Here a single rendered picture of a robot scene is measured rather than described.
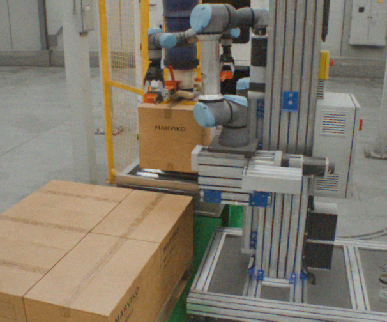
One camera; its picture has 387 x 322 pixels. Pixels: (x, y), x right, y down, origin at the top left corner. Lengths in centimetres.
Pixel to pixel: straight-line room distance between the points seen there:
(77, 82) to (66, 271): 200
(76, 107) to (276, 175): 219
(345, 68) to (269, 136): 915
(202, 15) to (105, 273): 120
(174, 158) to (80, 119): 124
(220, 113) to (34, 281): 111
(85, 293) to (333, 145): 132
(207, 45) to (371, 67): 962
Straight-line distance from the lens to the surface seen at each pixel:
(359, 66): 1146
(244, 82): 261
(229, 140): 215
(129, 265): 217
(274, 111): 230
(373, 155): 556
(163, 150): 287
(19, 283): 215
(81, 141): 394
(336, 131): 227
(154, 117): 283
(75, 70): 381
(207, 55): 203
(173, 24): 293
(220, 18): 203
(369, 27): 1127
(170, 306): 277
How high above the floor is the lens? 170
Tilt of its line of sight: 20 degrees down
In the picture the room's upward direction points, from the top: straight up
